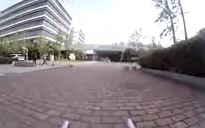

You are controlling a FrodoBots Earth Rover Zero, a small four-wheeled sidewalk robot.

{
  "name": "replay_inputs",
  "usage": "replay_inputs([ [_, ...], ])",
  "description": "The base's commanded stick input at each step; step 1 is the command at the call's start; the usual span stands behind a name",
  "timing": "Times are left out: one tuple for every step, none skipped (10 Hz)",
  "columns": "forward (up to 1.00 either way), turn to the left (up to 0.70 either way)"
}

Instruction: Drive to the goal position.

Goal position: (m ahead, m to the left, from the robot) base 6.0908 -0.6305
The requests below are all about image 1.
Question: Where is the person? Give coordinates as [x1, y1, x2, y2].
[41, 53, 49, 66]
[32, 52, 39, 66]

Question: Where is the low dark building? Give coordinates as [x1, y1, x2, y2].
[83, 44, 128, 63]

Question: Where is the robot's own part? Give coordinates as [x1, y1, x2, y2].
[124, 118, 136, 128]
[59, 119, 71, 128]

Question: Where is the grey stone kerb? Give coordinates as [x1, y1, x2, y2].
[140, 67, 205, 92]

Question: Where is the white car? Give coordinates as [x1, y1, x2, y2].
[9, 53, 26, 62]

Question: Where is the red brick path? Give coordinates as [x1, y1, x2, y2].
[0, 61, 205, 128]

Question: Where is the large glass office building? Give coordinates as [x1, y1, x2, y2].
[0, 0, 73, 44]

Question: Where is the white building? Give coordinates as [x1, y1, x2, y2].
[71, 29, 86, 46]

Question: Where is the tall bare tree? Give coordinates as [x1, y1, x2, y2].
[152, 0, 190, 46]

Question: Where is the row of green trees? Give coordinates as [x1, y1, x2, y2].
[0, 34, 78, 62]

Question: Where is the dark green hedge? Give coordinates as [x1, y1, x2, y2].
[137, 25, 205, 80]

